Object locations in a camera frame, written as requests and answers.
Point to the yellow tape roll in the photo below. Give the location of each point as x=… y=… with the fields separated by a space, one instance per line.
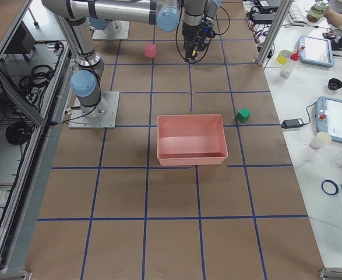
x=283 y=56

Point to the far teach pendant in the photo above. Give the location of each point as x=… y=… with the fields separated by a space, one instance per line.
x=316 y=51

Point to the pink plastic bin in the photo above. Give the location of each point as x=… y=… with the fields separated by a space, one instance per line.
x=193 y=139

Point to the aluminium frame post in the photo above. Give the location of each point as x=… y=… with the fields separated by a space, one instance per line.
x=280 y=16

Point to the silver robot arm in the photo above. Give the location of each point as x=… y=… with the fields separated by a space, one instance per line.
x=195 y=18
x=85 y=83

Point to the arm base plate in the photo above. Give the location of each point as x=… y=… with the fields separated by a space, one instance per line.
x=103 y=116
x=108 y=30

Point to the black bowl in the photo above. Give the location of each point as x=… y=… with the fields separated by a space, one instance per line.
x=334 y=84

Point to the pink cube centre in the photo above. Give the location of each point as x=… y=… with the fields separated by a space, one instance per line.
x=150 y=50

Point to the green cube front corner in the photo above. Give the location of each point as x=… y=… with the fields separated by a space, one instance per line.
x=243 y=115

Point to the red cap squeeze bottle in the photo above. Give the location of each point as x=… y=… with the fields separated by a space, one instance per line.
x=290 y=64

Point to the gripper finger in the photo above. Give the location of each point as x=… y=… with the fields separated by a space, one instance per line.
x=201 y=48
x=188 y=54

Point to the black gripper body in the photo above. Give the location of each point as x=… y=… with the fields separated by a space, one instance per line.
x=189 y=35

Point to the white plastic cup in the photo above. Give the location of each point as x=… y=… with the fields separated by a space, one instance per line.
x=320 y=140

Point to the near teach pendant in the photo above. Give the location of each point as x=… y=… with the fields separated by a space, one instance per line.
x=328 y=117

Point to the teach pendant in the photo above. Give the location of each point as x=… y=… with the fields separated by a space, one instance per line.
x=328 y=117
x=316 y=51

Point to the black power adapter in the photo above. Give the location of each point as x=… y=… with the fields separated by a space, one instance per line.
x=292 y=123

